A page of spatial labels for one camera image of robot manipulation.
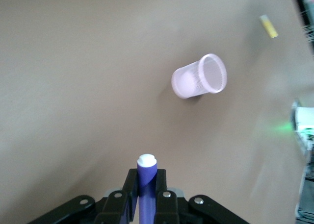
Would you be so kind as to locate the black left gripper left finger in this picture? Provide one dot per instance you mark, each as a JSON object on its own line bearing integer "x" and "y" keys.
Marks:
{"x": 115, "y": 206}

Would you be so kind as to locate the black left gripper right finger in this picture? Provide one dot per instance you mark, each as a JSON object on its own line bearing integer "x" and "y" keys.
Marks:
{"x": 166, "y": 204}

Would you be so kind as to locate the purple pen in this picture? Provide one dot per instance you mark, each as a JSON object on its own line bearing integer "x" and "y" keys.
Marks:
{"x": 146, "y": 182}

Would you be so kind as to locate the pink translucent pen holder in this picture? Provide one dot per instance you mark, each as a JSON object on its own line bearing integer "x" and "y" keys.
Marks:
{"x": 196, "y": 79}

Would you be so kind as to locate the yellow pen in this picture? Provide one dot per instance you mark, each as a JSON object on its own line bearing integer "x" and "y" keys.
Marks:
{"x": 268, "y": 26}

